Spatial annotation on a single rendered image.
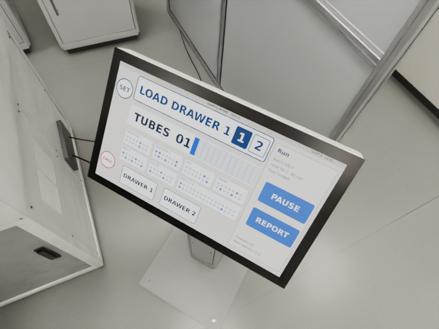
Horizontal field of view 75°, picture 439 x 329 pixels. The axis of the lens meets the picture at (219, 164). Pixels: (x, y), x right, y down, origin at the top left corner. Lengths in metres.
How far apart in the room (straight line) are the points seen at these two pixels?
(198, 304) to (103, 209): 0.75
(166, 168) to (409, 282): 1.60
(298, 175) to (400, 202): 1.60
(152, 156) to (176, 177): 0.07
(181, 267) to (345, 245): 0.93
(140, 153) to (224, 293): 1.07
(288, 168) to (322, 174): 0.06
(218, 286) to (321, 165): 1.14
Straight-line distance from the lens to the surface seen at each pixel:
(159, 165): 0.63
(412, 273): 1.98
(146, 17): 2.90
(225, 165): 0.56
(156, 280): 1.59
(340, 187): 0.54
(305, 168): 0.53
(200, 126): 0.56
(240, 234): 0.61
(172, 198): 0.64
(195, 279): 1.57
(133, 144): 0.65
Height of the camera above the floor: 1.59
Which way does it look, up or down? 60 degrees down
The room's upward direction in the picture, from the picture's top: 7 degrees clockwise
